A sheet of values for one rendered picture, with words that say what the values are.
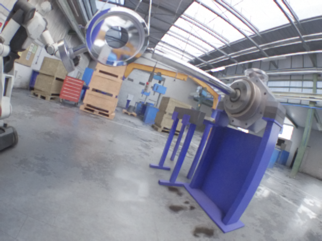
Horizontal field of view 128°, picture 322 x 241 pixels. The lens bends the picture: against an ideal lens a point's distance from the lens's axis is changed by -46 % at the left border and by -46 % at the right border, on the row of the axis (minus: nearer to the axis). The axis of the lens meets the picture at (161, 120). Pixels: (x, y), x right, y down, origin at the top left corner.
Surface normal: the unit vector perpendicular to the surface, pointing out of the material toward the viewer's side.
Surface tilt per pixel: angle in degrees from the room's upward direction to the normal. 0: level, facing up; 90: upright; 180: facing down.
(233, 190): 90
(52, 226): 0
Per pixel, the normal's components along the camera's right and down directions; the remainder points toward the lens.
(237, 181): -0.90, -0.28
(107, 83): 0.26, 0.15
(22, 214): 0.32, -0.95
